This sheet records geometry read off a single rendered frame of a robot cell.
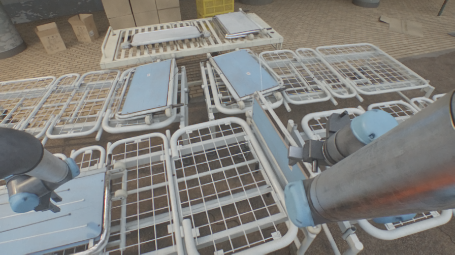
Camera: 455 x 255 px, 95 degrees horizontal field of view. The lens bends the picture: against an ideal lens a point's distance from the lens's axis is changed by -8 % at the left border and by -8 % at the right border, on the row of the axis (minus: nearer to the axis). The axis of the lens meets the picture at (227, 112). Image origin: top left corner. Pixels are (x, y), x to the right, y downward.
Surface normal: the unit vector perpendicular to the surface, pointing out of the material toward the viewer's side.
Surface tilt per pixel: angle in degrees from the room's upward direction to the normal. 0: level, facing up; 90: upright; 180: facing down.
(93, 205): 5
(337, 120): 24
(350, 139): 90
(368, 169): 87
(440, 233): 0
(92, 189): 5
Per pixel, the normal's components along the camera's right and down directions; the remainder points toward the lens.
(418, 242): -0.02, -0.76
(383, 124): 0.04, -0.42
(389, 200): -0.69, 0.62
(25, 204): 0.67, 0.53
